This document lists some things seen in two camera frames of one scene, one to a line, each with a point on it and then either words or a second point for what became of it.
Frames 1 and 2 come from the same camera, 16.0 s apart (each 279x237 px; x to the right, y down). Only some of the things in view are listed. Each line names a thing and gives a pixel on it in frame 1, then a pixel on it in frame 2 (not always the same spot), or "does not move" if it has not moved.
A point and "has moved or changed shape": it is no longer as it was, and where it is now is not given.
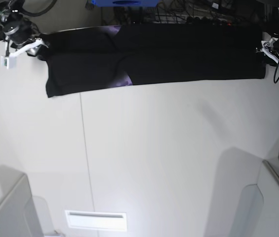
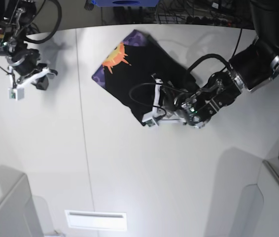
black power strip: (208, 21) does not move
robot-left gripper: (20, 31) -> (24, 62)
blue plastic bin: (125, 3) does not move
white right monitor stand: (267, 209) does not move
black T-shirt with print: (90, 59) has moved or changed shape
